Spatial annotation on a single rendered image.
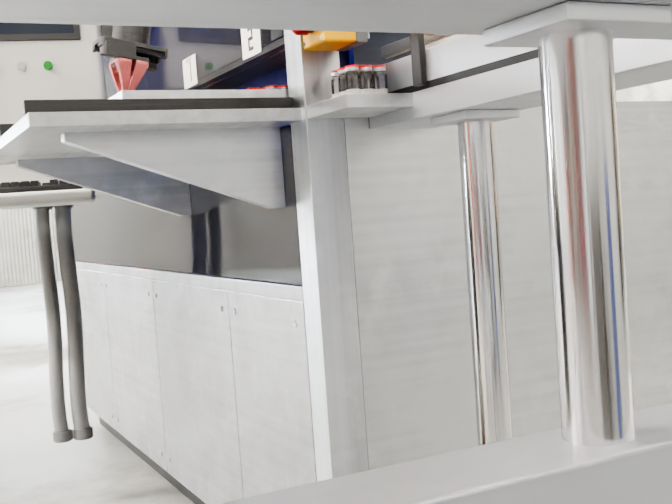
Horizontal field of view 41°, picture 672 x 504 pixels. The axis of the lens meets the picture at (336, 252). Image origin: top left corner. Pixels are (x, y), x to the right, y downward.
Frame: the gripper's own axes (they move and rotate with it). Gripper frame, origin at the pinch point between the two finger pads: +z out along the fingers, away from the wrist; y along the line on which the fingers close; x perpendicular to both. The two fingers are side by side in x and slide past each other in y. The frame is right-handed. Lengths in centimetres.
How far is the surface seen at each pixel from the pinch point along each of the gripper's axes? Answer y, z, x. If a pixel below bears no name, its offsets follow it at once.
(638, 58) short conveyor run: 35, -2, -70
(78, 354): 16, 49, 95
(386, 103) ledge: 30.5, -2.1, -26.8
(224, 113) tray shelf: 11.9, 0.6, -11.8
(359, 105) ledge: 26.2, -1.1, -26.8
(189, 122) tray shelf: 6.8, 2.8, -11.8
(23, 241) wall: 139, 23, 1117
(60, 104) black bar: -10.8, 2.7, -8.9
